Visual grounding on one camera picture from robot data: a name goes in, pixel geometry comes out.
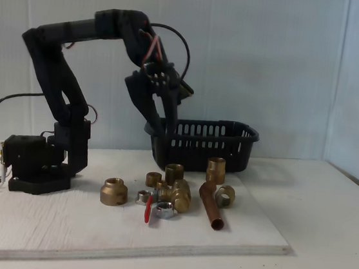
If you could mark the black slotted plastic basket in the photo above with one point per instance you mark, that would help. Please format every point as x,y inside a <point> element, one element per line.
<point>202,161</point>

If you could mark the dark brass sleeve coupling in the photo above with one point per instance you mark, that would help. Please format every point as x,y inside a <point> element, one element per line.
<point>174,174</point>

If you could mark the small brass hex nipple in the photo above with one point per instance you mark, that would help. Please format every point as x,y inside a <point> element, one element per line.
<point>152,179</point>

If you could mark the brass threaded adapter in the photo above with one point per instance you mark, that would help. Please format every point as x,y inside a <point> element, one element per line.
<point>215,171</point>

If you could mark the small silver threaded bushing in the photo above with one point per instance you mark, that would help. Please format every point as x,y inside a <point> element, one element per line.
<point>141,197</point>

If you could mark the large brass reducer coupling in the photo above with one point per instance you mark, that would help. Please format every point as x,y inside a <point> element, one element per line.
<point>113,195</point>

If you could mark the chrome cap nut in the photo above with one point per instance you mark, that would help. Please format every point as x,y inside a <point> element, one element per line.
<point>165,213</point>

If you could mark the copper pipe piece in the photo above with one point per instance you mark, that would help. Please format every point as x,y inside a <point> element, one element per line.
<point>211,209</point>

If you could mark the small controller circuit board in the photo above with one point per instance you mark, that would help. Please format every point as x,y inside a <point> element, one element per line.
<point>0,153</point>

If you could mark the white painted wooden board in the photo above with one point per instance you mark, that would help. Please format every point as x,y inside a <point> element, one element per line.
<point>59,224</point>

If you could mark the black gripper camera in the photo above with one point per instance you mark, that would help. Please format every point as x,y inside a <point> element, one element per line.
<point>185,93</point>

